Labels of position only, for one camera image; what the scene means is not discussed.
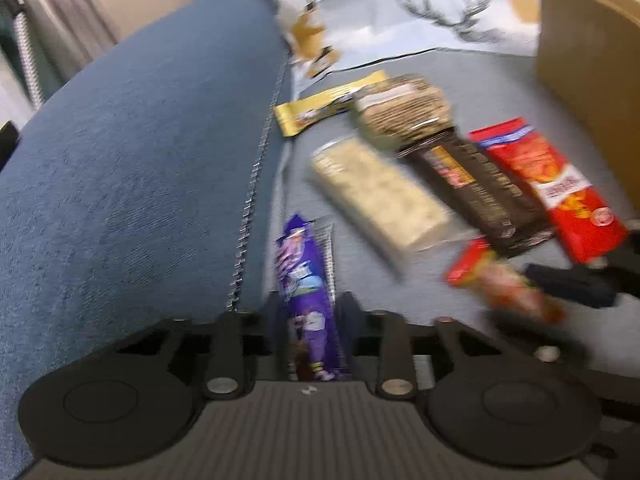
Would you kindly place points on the small red snack packet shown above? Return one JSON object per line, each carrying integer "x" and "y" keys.
{"x": 505, "y": 282}

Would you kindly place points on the deer printed white cloth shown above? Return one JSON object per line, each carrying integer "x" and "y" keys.
{"x": 410, "y": 10}

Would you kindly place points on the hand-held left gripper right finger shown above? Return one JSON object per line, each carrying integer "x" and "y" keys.
{"x": 350, "y": 320}

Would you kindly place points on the white biscuit pack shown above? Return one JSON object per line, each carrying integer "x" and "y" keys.
{"x": 375, "y": 195}

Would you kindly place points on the dark brown snack bar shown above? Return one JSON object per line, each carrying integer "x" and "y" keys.
{"x": 480, "y": 190}

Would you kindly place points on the silver snack packet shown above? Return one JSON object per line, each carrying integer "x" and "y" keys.
{"x": 327, "y": 245}

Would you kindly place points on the grey curtain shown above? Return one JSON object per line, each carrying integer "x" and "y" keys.
{"x": 65, "y": 0}

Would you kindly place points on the purple snack packet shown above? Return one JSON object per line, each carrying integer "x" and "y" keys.
{"x": 307, "y": 285}

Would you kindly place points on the large red snack packet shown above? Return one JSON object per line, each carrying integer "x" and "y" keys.
{"x": 555, "y": 185}

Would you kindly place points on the cardboard box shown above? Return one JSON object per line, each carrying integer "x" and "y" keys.
{"x": 595, "y": 60}

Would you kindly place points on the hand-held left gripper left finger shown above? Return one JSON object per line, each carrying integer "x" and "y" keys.
{"x": 274, "y": 320}

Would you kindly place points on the yellow snack bar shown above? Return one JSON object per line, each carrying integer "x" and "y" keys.
{"x": 320, "y": 107}

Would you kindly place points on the blue fabric sofa armrest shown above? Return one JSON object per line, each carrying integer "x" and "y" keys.
{"x": 130, "y": 170}

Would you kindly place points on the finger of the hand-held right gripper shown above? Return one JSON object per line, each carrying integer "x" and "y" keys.
{"x": 547, "y": 347}
{"x": 570, "y": 285}

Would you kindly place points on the clear bag of nut clusters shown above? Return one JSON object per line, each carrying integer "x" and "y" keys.
{"x": 405, "y": 110}

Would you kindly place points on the grey fabric sofa seat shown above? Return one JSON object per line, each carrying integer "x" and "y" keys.
{"x": 425, "y": 287}

